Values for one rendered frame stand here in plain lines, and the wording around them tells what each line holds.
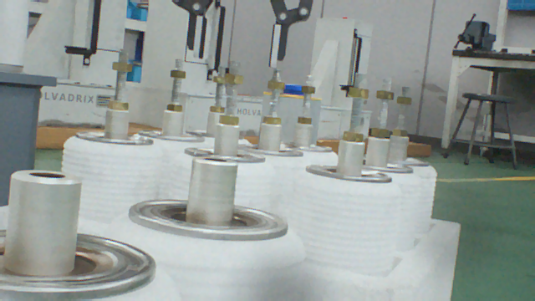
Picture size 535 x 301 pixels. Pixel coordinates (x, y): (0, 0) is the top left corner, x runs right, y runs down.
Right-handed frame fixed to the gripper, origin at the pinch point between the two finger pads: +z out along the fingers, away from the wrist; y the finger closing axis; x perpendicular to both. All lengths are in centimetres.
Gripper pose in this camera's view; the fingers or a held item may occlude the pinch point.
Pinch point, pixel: (236, 48)
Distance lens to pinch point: 67.0
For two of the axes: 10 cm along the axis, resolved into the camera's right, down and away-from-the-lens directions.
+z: -1.1, 9.9, 0.8
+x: -0.4, 0.8, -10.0
